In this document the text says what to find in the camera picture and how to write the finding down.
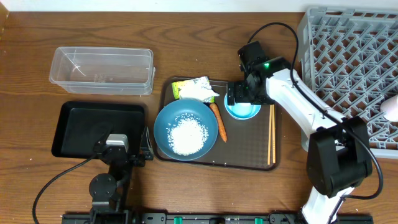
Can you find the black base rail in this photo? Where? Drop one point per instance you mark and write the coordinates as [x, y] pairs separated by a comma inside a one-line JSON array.
[[162, 218]]

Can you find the pile of white rice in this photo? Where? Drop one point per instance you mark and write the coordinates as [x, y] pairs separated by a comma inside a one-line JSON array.
[[186, 135]]

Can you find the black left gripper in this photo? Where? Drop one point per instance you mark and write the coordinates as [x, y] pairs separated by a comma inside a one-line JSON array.
[[148, 150]]

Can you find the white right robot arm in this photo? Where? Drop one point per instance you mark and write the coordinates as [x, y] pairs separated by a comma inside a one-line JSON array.
[[337, 159]]

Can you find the wooden chopstick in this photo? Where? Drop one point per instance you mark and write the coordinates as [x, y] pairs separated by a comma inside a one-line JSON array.
[[273, 133], [269, 136]]

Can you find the orange carrot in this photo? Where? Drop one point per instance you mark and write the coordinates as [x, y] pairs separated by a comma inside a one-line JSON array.
[[221, 127]]

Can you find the black plastic bin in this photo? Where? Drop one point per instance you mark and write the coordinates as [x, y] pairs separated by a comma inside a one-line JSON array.
[[81, 124]]

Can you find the light blue cup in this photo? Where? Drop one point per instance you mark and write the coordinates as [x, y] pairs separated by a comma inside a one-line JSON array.
[[389, 109]]

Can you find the grey dishwasher rack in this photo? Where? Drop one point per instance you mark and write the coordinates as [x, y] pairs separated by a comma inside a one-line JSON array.
[[349, 59]]

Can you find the dark blue plate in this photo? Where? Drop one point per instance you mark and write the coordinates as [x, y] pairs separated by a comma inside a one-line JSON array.
[[179, 107]]

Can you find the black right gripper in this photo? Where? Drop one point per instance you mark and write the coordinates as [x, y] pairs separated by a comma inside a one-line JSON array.
[[236, 93]]

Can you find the brown serving tray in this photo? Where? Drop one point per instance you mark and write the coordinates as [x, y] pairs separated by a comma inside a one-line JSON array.
[[246, 147]]

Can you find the light blue bowl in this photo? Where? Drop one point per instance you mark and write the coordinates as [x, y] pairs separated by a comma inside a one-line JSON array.
[[241, 111]]

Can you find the crumpled yellow snack wrapper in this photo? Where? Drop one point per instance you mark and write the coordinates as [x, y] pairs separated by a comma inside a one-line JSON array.
[[194, 89]]

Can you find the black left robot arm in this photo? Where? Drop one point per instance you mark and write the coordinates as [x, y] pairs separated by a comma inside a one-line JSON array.
[[109, 190]]

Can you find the clear plastic bin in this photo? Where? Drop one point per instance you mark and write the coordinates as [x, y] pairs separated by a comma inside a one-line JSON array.
[[103, 70]]

